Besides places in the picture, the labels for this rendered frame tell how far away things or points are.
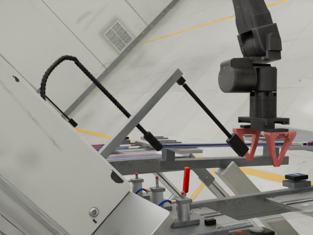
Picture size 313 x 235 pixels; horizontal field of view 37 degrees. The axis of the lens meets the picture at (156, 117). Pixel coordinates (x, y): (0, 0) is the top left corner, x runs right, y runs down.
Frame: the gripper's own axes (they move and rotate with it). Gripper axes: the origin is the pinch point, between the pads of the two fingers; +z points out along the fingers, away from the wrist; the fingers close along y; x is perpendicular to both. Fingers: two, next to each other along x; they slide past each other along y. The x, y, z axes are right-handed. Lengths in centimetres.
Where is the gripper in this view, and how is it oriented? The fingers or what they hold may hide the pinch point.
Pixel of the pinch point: (262, 159)
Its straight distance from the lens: 103.2
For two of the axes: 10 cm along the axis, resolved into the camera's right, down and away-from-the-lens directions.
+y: 3.9, 0.5, -9.2
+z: 0.0, 10.0, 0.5
